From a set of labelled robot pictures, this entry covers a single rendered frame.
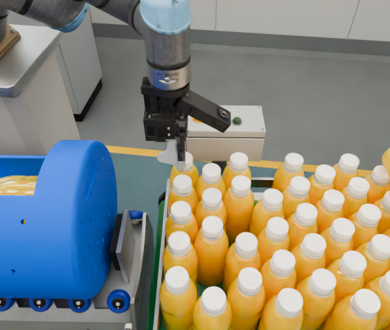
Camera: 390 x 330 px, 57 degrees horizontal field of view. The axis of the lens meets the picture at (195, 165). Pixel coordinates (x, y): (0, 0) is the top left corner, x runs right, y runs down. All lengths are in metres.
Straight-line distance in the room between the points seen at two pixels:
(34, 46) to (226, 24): 2.48
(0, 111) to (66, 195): 0.56
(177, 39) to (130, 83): 2.47
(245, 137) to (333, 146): 1.76
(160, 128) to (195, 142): 0.18
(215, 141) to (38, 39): 0.61
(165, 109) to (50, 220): 0.28
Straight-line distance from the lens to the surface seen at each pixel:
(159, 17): 0.57
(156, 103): 0.68
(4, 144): 1.18
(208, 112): 0.68
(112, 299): 0.75
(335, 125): 2.76
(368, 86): 3.27
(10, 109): 1.07
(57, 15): 1.04
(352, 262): 0.69
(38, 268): 0.61
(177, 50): 0.60
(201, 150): 0.87
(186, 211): 0.69
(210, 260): 0.72
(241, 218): 0.78
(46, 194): 0.58
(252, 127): 0.85
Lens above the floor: 1.64
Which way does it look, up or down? 46 degrees down
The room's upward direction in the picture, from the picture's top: straight up
